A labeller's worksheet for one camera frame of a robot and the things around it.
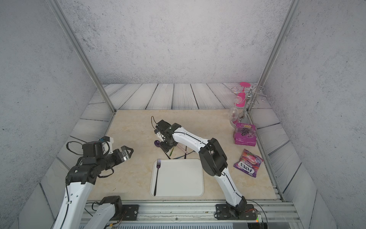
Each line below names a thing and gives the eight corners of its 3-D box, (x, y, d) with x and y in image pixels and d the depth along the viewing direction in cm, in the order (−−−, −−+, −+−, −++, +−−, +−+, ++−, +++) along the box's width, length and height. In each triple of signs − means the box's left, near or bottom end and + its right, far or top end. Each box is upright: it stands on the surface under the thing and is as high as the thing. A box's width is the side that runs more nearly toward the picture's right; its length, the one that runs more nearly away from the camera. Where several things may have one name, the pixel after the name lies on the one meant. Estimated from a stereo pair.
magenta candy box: (234, 145, 100) (236, 140, 95) (234, 127, 110) (236, 121, 106) (254, 149, 97) (257, 144, 93) (252, 130, 108) (255, 124, 104)
